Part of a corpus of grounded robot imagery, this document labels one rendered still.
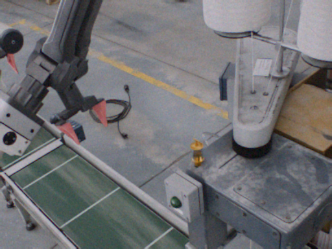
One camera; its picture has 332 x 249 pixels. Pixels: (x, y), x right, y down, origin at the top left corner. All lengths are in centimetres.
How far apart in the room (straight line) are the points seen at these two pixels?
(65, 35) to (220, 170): 45
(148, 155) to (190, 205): 219
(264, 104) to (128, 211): 135
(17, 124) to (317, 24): 68
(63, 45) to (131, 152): 224
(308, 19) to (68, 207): 171
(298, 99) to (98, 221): 133
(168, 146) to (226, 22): 218
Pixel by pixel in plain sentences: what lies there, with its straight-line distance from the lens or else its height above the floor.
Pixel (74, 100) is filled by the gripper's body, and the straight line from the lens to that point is 118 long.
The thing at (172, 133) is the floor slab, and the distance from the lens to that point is 330.
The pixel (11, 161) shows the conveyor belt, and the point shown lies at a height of 38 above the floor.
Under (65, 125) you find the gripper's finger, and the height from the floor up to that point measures 136.
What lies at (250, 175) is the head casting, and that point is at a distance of 96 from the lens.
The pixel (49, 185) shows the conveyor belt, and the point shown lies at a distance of 253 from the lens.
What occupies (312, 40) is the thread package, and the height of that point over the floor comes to 157.
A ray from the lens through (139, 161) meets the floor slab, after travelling 310.
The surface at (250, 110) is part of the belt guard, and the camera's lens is 101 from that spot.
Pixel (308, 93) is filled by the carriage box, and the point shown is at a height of 133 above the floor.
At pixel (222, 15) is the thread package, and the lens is 108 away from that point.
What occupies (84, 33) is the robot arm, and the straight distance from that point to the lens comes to 108.
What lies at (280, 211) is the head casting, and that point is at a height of 134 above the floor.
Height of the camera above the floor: 199
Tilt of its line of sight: 39 degrees down
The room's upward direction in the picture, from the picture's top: 12 degrees counter-clockwise
